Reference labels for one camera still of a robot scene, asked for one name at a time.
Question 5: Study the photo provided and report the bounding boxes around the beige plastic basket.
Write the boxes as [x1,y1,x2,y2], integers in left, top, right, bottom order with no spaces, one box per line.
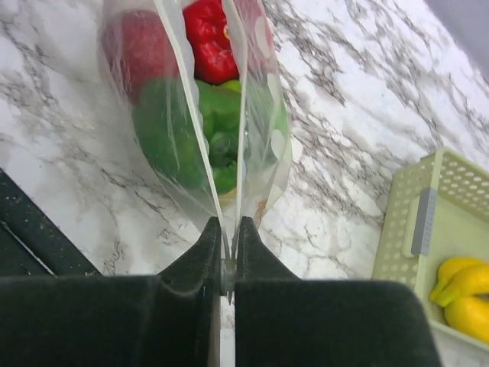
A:
[372,148,488,350]

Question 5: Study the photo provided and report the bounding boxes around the red pomegranate toy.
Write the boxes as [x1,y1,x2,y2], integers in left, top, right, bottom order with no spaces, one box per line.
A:
[101,9,179,105]

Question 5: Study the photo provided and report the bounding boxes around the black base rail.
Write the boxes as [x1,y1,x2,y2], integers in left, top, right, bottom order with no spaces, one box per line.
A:
[1,171,100,276]

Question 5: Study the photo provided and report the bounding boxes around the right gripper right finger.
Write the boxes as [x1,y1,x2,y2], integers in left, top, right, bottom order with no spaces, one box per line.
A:
[234,217,441,366]

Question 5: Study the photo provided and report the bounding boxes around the green bell pepper toy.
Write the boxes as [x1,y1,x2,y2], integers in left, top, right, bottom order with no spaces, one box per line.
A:
[131,76,290,194]

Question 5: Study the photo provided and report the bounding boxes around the red bell pepper toy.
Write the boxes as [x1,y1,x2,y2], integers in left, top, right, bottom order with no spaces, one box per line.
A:
[183,0,239,85]

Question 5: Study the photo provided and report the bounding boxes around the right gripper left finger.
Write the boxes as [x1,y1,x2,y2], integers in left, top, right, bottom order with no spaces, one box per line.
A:
[1,217,222,366]

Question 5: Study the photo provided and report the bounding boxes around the clear zip top bag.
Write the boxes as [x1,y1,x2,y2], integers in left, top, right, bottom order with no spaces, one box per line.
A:
[98,1,292,260]

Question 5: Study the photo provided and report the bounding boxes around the yellow banana bunch toy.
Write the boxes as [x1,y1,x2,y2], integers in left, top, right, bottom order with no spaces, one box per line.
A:
[429,257,488,343]

